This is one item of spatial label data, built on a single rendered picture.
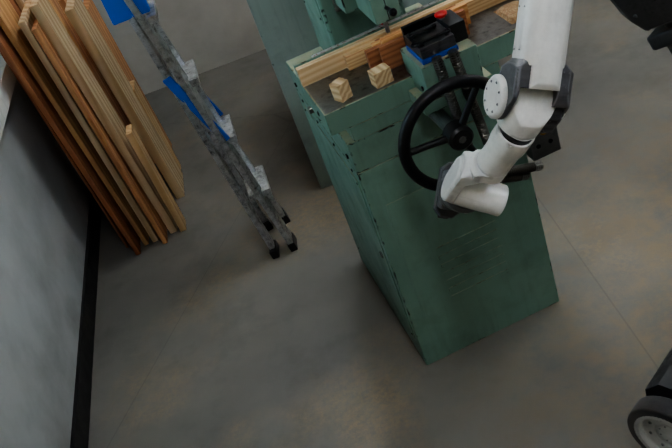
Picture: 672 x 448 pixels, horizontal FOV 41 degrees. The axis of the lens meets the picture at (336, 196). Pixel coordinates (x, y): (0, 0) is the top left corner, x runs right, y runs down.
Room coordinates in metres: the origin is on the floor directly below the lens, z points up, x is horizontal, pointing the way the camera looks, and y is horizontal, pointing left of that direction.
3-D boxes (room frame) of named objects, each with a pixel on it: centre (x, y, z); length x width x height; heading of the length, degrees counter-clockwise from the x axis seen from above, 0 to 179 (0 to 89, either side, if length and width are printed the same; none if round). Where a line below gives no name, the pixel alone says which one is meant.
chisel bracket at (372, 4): (2.04, -0.27, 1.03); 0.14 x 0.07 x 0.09; 7
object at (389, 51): (1.94, -0.34, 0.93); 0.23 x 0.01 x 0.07; 97
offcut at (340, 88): (1.87, -0.10, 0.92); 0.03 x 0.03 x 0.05; 30
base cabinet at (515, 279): (2.14, -0.25, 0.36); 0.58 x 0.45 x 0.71; 7
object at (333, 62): (2.04, -0.32, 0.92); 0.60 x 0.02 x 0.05; 97
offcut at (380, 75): (1.87, -0.20, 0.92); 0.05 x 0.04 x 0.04; 103
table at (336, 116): (1.92, -0.33, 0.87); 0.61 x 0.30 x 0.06; 97
